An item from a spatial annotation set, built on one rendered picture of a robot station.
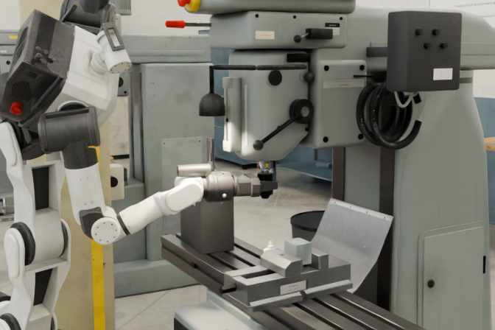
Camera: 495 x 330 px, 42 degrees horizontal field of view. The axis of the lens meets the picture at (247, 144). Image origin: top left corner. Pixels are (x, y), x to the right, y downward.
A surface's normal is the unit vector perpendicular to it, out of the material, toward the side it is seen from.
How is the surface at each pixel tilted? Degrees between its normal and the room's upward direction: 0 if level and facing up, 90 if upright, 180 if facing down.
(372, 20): 90
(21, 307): 90
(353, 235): 63
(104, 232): 97
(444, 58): 90
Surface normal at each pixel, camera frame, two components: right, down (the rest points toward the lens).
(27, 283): 0.75, 0.22
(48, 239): 0.75, -0.08
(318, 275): 0.52, 0.11
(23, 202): -0.65, 0.11
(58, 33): 0.64, -0.46
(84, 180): 0.29, 0.25
